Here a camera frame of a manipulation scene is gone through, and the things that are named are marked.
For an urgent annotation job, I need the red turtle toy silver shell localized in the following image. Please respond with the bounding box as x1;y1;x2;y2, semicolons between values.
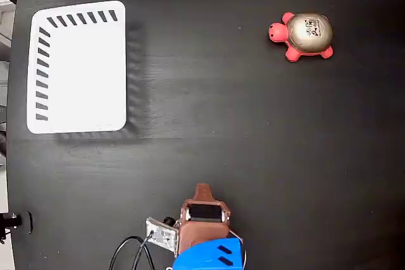
268;12;335;63

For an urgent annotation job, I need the white slotted tray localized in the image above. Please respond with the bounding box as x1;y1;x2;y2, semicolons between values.
26;0;128;135

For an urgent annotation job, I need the black table clamp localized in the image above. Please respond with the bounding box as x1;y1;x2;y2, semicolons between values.
0;211;34;243

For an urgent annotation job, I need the camera circuit board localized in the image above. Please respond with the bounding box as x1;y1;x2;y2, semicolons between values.
145;216;178;257

